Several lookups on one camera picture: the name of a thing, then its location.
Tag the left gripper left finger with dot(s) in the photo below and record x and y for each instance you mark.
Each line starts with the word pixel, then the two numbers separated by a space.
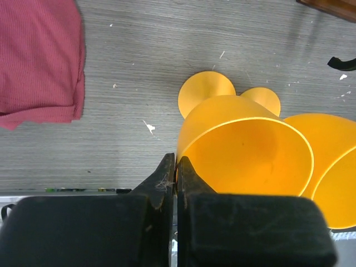
pixel 124 229

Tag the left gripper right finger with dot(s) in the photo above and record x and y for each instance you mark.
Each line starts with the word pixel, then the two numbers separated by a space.
pixel 247 230

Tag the orange wine glass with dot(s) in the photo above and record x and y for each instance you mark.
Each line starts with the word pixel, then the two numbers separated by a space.
pixel 328 167
pixel 238 144

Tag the red cloth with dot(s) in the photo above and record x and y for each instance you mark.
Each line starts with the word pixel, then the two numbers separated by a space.
pixel 42 62

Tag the gold wire wine glass rack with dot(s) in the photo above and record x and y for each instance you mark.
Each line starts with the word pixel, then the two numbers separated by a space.
pixel 343 9

